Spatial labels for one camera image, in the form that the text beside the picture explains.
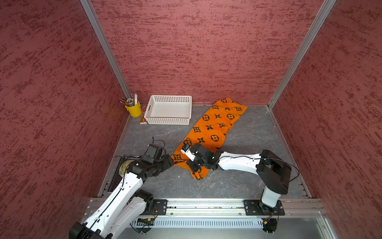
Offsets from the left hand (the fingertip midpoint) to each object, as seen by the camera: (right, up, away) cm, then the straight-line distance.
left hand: (168, 167), depth 79 cm
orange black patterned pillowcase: (+26, +17, +24) cm, 39 cm away
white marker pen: (-29, +40, +26) cm, 56 cm away
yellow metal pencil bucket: (-30, +32, +29) cm, 53 cm away
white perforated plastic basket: (-7, +34, +39) cm, 52 cm away
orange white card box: (-25, +25, +30) cm, 46 cm away
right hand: (+11, -1, +6) cm, 12 cm away
